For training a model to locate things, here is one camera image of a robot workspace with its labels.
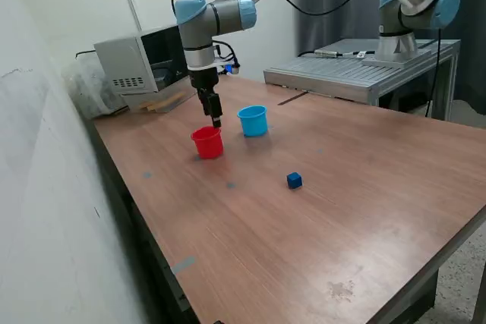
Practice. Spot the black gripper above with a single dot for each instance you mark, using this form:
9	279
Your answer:
204	79

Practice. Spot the blue cube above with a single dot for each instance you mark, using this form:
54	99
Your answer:
294	181

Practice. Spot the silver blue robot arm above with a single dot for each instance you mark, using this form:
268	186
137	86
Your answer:
224	16

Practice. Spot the red plastic bin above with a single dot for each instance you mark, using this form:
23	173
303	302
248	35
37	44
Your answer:
207	146

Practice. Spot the blue plastic bin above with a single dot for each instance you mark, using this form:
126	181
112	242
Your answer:
253	123

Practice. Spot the wooden sticks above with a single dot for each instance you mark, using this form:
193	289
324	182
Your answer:
161	103

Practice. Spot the dark flat strip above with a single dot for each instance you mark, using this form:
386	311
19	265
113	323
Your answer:
292	98

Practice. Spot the silver microwave oven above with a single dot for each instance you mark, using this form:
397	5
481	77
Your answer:
117	58

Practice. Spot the thin white rod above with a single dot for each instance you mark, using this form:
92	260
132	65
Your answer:
134	14

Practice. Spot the clear plastic bag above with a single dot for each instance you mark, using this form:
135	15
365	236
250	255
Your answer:
85	85

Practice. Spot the silver connector box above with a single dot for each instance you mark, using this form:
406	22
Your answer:
327	53

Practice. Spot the aluminium profile robot stand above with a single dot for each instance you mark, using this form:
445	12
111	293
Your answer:
341	73

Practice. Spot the white warning tag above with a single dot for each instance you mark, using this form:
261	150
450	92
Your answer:
361	53

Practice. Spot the grey tape strip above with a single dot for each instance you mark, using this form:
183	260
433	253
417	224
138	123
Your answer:
183	265

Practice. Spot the aluminium mounting plate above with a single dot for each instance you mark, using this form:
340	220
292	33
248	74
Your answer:
395	62

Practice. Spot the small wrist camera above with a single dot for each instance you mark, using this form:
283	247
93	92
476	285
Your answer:
232	68

